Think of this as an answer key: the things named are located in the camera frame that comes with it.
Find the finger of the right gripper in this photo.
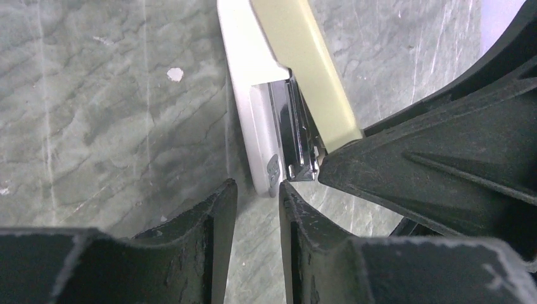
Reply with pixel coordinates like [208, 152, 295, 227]
[319, 59, 536, 260]
[364, 0, 536, 137]

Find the beige white stapler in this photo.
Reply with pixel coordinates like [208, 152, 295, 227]
[217, 0, 363, 197]

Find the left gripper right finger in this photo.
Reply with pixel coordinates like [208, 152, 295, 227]
[279, 182, 536, 303]

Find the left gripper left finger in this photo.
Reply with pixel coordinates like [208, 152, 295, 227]
[1, 179, 237, 303]

